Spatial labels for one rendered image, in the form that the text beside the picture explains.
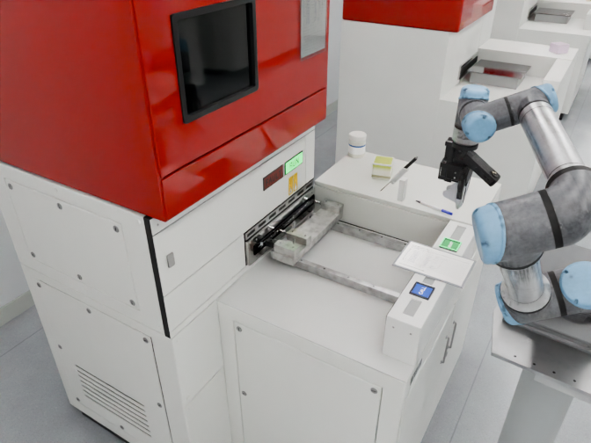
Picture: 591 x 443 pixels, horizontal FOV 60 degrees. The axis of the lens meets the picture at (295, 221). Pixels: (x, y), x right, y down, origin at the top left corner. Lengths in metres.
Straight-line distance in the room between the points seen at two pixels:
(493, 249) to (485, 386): 1.61
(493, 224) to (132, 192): 0.82
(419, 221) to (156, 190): 0.98
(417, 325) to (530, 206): 0.48
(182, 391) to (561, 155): 1.23
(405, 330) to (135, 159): 0.79
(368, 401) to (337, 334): 0.20
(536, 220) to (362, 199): 0.97
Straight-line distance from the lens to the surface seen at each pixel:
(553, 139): 1.22
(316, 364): 1.55
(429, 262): 1.59
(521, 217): 1.04
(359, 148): 2.15
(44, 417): 2.59
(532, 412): 1.87
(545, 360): 1.60
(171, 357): 1.60
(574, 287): 1.42
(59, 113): 1.40
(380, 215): 1.91
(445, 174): 1.54
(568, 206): 1.05
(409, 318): 1.39
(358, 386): 1.52
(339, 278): 1.68
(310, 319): 1.56
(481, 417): 2.48
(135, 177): 1.27
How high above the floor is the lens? 1.88
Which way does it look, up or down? 32 degrees down
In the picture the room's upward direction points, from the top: straight up
